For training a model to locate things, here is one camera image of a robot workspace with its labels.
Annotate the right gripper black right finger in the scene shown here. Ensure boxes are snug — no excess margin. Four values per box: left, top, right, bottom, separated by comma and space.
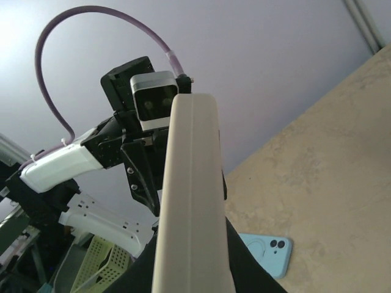
225, 218, 287, 293

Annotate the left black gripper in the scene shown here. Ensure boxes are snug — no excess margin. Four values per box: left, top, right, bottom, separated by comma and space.
120, 128, 169, 217

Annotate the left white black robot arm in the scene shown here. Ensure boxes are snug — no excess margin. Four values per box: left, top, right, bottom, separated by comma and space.
5, 57, 227, 256

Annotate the grey round bin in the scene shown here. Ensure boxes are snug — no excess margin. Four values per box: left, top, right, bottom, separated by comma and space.
52, 245, 87, 293

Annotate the beige phone case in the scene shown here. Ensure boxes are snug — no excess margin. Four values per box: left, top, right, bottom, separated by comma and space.
152, 93, 235, 292

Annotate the teal perforated plastic basket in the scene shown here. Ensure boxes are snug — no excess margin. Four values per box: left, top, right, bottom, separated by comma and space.
37, 281, 56, 293

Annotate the blue phone case on table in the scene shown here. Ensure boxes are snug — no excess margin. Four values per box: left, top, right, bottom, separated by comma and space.
239, 233, 293, 279

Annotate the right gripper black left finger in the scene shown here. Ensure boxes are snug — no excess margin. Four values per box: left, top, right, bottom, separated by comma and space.
104, 227, 158, 293

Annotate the yellow perforated plastic basket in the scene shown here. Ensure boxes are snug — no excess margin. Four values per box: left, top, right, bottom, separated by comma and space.
71, 236, 131, 292

